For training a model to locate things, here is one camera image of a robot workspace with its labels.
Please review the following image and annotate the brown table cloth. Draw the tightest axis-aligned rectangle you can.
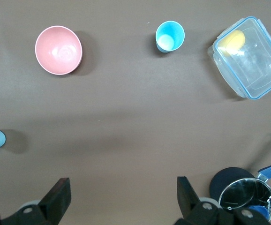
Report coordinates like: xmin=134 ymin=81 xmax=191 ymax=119
xmin=0 ymin=0 xmax=271 ymax=225

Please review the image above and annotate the pink bowl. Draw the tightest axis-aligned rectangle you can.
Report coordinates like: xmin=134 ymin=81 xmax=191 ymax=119
xmin=34 ymin=25 xmax=83 ymax=76

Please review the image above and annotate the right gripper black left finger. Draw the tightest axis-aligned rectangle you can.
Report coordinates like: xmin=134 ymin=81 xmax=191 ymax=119
xmin=0 ymin=177 xmax=72 ymax=225

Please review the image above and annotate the yellow round food piece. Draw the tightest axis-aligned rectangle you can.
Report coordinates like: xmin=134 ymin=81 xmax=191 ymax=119
xmin=219 ymin=30 xmax=246 ymax=56

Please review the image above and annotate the clear container with blue rim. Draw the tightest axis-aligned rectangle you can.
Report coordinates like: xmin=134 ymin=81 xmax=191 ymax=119
xmin=207 ymin=15 xmax=271 ymax=101

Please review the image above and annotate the small dark blue piece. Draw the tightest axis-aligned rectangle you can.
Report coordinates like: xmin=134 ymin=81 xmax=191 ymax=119
xmin=248 ymin=204 xmax=270 ymax=218

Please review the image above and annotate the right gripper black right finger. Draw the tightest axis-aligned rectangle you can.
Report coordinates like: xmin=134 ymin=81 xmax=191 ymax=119
xmin=175 ymin=176 xmax=271 ymax=225

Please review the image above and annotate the dark saucepan with blue handle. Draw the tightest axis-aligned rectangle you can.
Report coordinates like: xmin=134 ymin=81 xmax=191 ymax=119
xmin=209 ymin=150 xmax=271 ymax=222

